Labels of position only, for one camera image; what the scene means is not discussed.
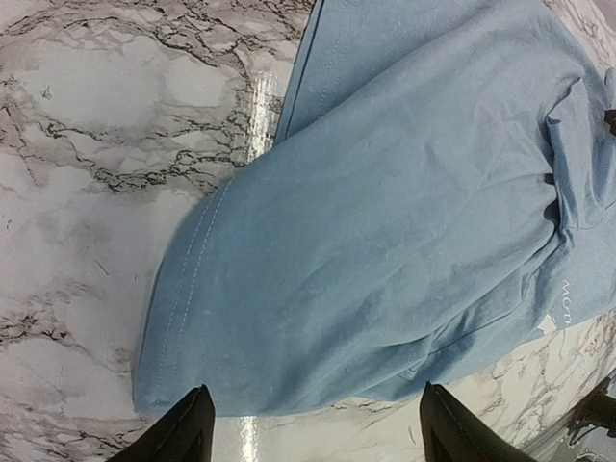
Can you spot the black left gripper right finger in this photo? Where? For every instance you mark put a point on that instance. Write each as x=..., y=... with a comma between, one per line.
x=451, y=432

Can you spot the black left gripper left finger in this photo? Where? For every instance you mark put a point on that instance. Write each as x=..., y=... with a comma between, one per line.
x=183, y=434

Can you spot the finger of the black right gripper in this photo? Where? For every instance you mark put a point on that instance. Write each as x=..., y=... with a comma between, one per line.
x=610, y=119

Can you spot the light blue garment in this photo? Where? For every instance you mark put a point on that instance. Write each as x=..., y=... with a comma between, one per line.
x=440, y=190

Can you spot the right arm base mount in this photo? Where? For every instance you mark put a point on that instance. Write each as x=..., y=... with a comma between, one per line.
x=598, y=407

